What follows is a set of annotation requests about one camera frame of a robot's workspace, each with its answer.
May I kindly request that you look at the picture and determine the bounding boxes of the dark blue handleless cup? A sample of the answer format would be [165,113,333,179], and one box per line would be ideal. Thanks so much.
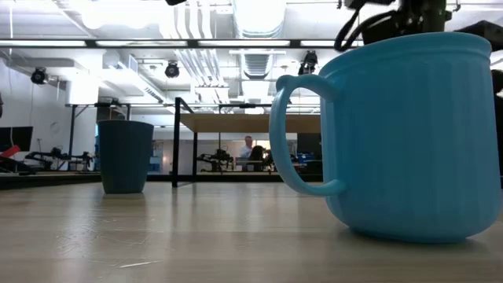
[97,119,155,195]

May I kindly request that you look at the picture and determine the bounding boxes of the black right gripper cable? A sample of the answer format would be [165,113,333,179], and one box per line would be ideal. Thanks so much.
[333,0,398,53]

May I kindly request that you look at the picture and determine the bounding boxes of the background black rig frame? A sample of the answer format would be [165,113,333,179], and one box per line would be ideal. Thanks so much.
[65,100,132,172]

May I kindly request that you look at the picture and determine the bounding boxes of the black computer monitor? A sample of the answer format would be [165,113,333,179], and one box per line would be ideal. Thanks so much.
[0,126,35,153]

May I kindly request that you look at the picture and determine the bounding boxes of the red bar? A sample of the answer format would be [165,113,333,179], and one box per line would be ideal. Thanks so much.
[0,145,21,159]

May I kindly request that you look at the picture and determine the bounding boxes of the black ceiling camera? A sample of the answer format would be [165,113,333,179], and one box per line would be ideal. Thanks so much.
[164,60,181,79]
[297,50,319,76]
[30,66,49,86]

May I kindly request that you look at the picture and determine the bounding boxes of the seated person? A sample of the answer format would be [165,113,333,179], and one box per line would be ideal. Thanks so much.
[248,145,269,172]

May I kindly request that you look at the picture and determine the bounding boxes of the person standing in white top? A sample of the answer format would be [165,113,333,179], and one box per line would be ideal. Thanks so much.
[240,135,255,172]

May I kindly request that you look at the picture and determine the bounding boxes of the large black screen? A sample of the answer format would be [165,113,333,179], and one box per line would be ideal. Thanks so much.
[296,132,323,175]

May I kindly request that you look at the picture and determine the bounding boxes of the black overhead frame bar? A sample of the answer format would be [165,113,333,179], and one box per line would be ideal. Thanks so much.
[0,38,365,50]

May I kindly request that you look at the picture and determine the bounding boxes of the silver ceiling air duct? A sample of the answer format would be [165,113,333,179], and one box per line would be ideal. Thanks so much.
[231,0,288,80]

